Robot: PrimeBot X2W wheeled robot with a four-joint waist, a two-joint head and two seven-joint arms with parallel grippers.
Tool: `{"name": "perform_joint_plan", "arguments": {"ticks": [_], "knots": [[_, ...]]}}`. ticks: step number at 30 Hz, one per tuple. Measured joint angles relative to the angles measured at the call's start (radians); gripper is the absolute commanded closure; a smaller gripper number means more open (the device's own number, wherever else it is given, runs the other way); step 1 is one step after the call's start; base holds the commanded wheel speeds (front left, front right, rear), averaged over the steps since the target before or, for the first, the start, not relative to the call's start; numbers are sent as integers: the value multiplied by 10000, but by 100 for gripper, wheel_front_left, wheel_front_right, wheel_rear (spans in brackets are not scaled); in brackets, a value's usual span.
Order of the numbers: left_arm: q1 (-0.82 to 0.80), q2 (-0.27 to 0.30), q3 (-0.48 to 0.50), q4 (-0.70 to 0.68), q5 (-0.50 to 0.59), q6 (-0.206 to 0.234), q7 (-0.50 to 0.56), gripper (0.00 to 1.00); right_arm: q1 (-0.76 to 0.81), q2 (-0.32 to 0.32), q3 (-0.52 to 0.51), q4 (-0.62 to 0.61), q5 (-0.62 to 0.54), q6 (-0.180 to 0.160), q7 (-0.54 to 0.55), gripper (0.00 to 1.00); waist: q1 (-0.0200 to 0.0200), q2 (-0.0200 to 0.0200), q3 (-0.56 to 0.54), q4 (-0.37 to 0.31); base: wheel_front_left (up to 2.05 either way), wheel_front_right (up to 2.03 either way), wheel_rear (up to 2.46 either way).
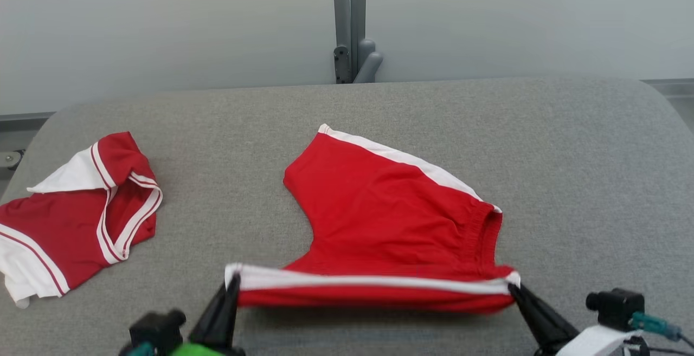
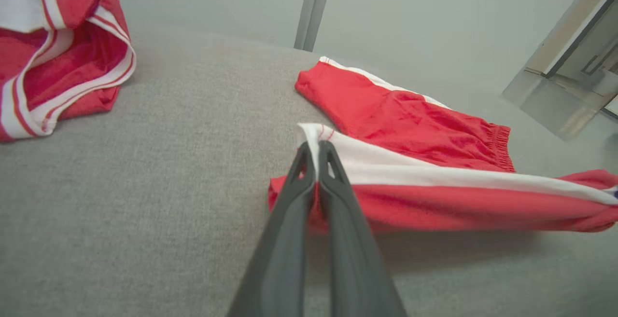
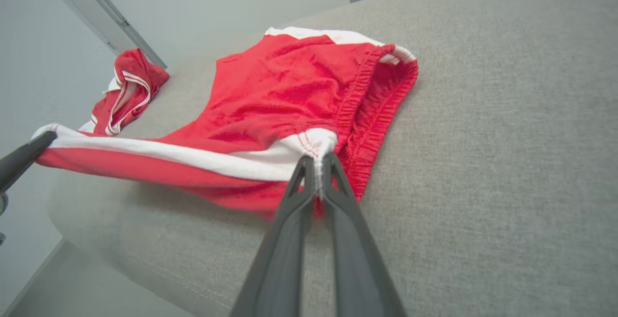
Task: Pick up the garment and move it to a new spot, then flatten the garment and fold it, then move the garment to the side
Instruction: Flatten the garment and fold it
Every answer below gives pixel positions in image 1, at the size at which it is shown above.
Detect grey metal post bracket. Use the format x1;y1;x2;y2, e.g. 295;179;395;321
332;0;368;84

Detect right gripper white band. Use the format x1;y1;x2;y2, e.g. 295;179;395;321
509;284;644;356

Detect grey fabric sofa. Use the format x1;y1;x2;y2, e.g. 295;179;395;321
0;77;694;356

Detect red shorts with white stripe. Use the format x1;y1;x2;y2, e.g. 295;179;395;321
225;123;521;314

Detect red jersey with white sleeves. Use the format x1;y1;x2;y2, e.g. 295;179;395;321
0;131;163;309

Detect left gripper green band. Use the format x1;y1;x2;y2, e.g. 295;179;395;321
171;274;246;356

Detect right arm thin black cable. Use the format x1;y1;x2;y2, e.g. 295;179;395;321
624;333;694;356

